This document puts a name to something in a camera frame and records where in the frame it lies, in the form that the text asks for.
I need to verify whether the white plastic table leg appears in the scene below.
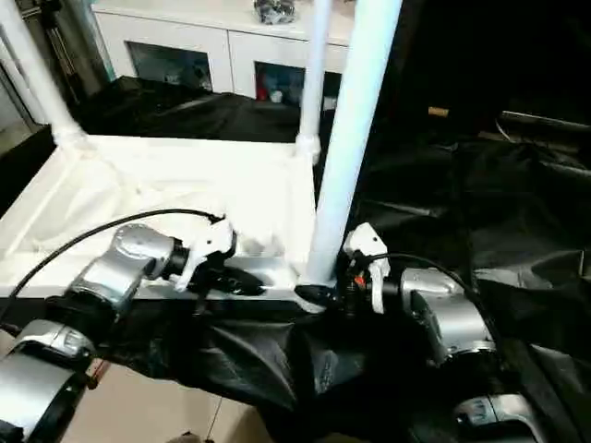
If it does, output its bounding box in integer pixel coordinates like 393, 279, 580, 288
299, 0, 404, 290
0, 0, 90, 152
294, 0, 334, 162

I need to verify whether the black mat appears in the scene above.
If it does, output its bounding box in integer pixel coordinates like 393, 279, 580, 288
0, 73, 591, 443

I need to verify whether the white glass-door cabinet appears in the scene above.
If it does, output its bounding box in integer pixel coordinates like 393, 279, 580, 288
91, 0, 359, 111

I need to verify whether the black metal bar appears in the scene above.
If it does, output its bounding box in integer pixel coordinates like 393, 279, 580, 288
501, 110, 591, 136

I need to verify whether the black backdrop cloth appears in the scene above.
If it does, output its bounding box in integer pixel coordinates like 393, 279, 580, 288
378, 0, 591, 135

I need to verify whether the black left wrist camera cable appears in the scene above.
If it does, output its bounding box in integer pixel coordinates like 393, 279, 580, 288
0, 209, 228, 324

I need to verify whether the red wire hanger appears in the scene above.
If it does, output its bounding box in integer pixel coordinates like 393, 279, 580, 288
85, 357, 112, 391

